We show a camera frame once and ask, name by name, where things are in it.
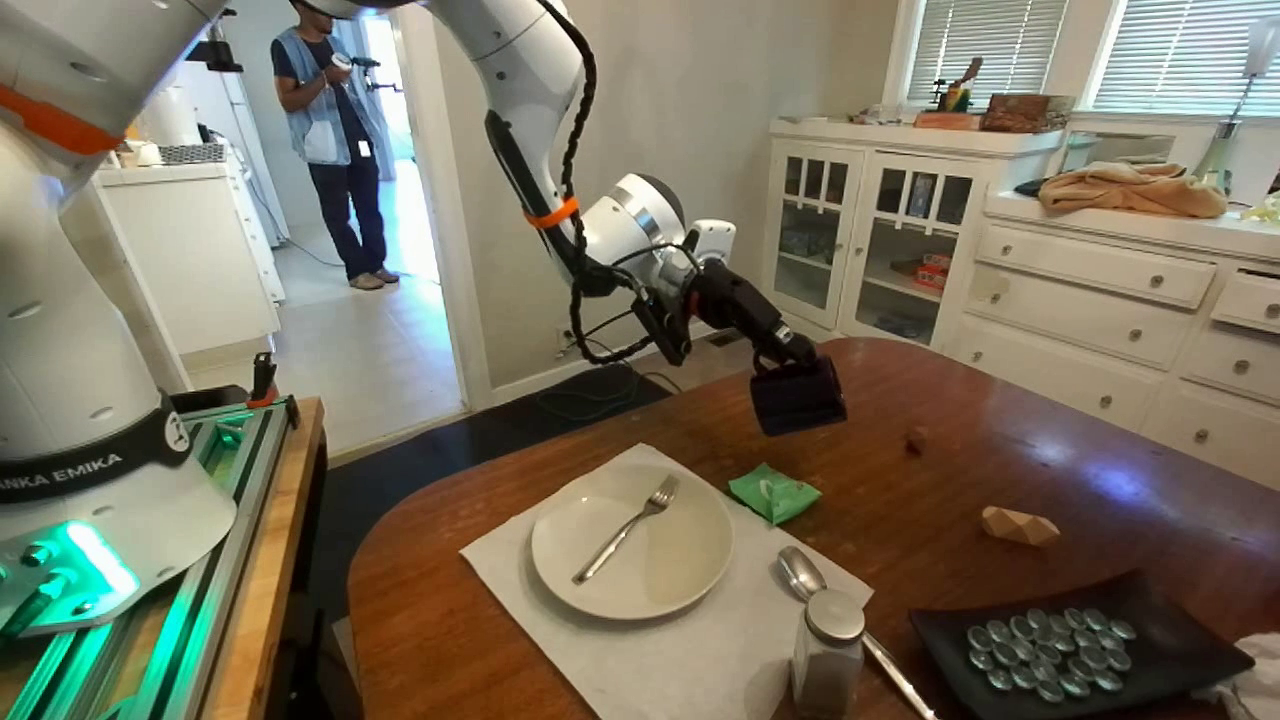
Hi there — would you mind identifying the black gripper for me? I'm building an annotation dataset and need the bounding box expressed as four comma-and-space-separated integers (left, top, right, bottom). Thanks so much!
693, 258, 838, 386

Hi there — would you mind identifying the black mug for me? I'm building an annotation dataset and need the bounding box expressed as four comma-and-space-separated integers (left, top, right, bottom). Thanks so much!
750, 357, 853, 439

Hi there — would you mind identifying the metal spoon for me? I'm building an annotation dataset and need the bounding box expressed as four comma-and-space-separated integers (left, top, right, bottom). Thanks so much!
772, 539, 941, 720

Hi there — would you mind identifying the white round plate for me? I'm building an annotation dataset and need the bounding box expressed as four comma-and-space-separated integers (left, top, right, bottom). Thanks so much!
528, 471, 737, 627

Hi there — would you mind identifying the metal fork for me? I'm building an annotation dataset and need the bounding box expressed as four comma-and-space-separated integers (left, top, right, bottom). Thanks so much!
572, 471, 682, 590

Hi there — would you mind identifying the white glass door cabinet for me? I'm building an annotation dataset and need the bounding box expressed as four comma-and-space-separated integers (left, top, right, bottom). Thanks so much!
759, 117, 1074, 354

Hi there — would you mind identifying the green snack packet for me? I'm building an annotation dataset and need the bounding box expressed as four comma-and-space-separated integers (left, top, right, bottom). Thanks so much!
726, 460, 830, 527

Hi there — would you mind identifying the tan bread piece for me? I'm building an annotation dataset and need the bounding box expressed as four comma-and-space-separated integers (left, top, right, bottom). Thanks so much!
978, 502, 1068, 553

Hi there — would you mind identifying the white drawer dresser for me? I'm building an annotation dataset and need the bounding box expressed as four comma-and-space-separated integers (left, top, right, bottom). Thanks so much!
933, 191, 1280, 496

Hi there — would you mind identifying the utensil holder with tools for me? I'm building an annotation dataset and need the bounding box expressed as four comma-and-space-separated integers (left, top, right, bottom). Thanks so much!
930, 51, 994, 117

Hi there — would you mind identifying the glass shaker metal lid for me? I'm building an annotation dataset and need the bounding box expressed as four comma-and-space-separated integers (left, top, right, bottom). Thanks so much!
787, 590, 872, 720

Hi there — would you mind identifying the brown wicker basket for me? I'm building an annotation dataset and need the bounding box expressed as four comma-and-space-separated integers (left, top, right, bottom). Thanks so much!
978, 94, 1080, 136

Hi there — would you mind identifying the white window blind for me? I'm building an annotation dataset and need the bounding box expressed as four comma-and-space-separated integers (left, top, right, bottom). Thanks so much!
1091, 0, 1280, 120
906, 0, 1074, 114

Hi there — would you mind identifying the white cloth placemat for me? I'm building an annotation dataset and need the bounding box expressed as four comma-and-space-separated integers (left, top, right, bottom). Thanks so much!
457, 439, 875, 720

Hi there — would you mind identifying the brown paper bag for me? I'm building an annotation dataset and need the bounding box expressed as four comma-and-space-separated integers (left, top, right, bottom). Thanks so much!
1036, 157, 1233, 226

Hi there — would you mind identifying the clear glass gem pile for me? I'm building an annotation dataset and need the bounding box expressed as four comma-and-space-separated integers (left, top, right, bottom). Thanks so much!
964, 606, 1142, 709

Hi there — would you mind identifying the black rectangular tray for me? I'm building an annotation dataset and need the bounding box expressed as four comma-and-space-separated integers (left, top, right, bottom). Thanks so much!
907, 569, 1262, 720

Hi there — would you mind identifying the person in blue vest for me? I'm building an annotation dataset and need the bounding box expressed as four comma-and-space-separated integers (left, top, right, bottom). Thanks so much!
269, 0, 405, 296

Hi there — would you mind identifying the black red small tool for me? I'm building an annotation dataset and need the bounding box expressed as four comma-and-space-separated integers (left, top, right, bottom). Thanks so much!
243, 347, 285, 412

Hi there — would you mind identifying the white desk lamp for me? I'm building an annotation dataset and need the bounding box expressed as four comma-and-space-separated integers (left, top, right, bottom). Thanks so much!
1193, 16, 1280, 183

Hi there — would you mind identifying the white crumpled cloth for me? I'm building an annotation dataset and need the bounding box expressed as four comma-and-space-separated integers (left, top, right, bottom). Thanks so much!
1204, 627, 1280, 720

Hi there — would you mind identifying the robot stand wooden edge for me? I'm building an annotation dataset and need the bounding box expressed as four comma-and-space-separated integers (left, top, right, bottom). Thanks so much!
0, 391, 331, 720

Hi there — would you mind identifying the white kitchen counter cabinet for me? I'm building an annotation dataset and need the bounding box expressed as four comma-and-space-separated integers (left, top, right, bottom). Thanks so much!
93, 136, 289, 360

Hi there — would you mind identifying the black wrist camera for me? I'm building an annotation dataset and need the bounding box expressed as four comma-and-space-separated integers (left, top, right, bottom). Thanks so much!
629, 280, 700, 372

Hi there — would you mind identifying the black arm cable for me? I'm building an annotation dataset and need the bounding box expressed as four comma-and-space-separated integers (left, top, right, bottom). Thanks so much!
531, 0, 674, 369

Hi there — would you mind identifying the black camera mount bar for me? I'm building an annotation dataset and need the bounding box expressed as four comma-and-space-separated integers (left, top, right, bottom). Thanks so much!
183, 4, 249, 77

